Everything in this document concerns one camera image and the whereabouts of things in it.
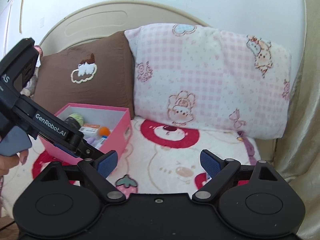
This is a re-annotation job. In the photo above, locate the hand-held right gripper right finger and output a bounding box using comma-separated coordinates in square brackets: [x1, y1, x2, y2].
[192, 149, 288, 203]

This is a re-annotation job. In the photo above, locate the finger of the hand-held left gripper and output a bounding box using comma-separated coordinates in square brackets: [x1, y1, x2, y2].
[40, 134, 83, 159]
[76, 139, 105, 161]

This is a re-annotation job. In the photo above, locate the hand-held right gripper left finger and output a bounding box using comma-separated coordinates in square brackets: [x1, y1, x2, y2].
[32, 150, 127, 203]

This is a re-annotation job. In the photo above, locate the blue snack packet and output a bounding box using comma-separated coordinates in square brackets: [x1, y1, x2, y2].
[95, 134, 108, 148]

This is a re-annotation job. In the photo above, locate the small orange white box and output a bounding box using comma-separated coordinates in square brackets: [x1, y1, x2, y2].
[79, 123, 100, 134]

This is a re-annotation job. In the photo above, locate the pink cardboard box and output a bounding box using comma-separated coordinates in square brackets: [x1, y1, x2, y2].
[40, 102, 132, 165]

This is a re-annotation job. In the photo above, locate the person's left hand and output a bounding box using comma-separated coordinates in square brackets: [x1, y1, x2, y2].
[0, 151, 29, 175]

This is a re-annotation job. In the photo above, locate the grey rabbit plush toy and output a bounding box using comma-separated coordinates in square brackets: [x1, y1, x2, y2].
[21, 44, 43, 98]

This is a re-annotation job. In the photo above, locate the green yarn ball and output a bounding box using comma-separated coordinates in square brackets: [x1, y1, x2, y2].
[64, 113, 84, 130]

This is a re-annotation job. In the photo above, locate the brown pillow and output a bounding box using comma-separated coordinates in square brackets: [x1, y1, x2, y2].
[32, 31, 135, 120]

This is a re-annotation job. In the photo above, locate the pink checked pillow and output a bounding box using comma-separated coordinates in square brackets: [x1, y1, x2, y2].
[124, 23, 292, 139]

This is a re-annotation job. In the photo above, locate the beige bed sheet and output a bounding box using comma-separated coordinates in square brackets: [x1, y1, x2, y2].
[259, 0, 320, 240]

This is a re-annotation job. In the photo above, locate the cream bed headboard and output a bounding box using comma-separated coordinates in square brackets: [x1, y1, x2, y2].
[39, 0, 215, 55]

